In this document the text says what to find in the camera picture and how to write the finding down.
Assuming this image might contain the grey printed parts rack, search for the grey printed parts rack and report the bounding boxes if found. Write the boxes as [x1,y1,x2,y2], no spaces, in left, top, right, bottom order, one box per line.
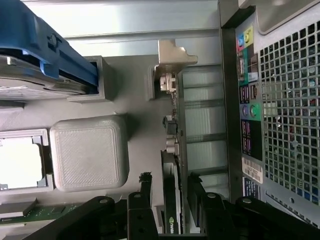
[0,55,181,240]

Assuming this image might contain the green ram stick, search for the green ram stick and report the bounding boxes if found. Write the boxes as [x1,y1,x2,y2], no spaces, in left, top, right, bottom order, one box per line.
[0,203,85,224]

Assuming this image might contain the silver cpu chip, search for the silver cpu chip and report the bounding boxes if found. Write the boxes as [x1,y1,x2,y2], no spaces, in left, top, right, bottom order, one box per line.
[0,136,45,190]

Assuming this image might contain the grey pc case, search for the grey pc case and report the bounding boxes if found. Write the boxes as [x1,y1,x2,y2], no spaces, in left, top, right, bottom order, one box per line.
[216,0,320,227]

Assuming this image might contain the hard disk with blue caddy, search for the hard disk with blue caddy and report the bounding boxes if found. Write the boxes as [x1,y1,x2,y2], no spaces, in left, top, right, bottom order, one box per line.
[0,0,100,97]

